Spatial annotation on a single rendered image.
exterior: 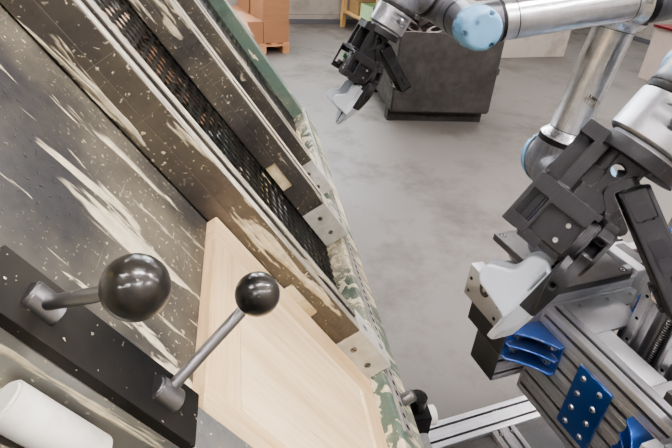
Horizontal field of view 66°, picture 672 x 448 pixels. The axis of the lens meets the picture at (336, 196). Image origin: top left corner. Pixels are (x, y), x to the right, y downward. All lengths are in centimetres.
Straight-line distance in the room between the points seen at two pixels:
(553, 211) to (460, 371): 197
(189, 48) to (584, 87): 87
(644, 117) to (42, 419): 48
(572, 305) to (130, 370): 108
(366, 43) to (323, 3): 773
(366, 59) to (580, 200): 66
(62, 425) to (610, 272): 115
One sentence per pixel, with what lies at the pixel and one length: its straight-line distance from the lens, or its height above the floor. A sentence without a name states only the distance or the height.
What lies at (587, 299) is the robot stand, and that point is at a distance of 138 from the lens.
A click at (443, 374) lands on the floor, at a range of 238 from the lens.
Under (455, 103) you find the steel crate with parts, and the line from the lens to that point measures 489.
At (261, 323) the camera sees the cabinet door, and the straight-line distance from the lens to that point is 75.
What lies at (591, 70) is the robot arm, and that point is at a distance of 128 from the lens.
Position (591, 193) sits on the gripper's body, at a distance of 49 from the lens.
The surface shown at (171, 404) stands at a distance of 44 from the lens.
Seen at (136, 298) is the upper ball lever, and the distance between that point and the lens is 29.
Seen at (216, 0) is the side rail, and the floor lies 136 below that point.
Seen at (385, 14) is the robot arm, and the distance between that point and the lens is 106.
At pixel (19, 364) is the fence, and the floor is 144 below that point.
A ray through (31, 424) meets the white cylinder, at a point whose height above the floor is 142.
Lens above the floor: 171
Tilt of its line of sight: 29 degrees down
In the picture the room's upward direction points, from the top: 5 degrees clockwise
